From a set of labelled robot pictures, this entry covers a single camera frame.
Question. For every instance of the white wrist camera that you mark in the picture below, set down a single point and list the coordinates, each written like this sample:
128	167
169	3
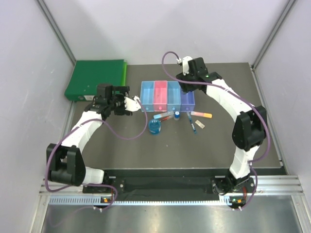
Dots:
132	105
184	62

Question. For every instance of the dark green ring binder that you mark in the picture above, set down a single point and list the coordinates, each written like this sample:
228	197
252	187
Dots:
87	74

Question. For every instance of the pink plastic bin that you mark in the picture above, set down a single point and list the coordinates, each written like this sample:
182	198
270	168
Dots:
160	96

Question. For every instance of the light blue end bin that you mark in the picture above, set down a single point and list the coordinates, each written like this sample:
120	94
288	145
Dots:
147	95

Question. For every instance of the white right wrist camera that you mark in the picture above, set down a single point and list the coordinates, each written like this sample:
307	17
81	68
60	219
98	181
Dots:
184	62

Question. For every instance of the small blue capped bottle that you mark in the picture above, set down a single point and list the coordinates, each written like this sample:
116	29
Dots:
176	115

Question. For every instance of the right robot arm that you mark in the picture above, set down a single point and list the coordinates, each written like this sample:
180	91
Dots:
249	121

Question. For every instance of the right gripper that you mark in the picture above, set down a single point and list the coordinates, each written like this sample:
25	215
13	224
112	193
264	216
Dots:
185	88

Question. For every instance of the blue round tape dispenser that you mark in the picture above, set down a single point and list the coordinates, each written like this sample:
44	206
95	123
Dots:
154	126

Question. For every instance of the pink orange highlighter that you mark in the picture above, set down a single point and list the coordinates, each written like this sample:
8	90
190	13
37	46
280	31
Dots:
200	114

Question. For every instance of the aluminium rail frame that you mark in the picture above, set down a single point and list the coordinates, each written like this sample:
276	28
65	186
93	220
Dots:
166	186

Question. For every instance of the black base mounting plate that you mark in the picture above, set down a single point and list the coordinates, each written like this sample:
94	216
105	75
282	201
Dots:
167	172

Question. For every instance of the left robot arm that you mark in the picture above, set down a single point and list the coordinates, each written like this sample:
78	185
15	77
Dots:
64	160

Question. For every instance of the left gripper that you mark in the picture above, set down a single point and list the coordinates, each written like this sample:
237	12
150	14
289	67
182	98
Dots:
123	91

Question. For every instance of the blue capped glue stick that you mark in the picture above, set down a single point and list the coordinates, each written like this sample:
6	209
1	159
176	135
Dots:
165	114

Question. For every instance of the blue pen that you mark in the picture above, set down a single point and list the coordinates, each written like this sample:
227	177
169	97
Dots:
191	122

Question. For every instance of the small clear eraser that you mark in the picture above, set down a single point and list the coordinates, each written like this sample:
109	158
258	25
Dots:
200	124

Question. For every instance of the purple plastic bin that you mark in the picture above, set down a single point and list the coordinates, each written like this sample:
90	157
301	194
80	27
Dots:
187	102

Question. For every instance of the light green plastic folder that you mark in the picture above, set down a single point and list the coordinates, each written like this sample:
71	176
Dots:
123	76

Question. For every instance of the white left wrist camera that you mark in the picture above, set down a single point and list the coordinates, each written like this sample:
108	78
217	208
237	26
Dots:
132	105

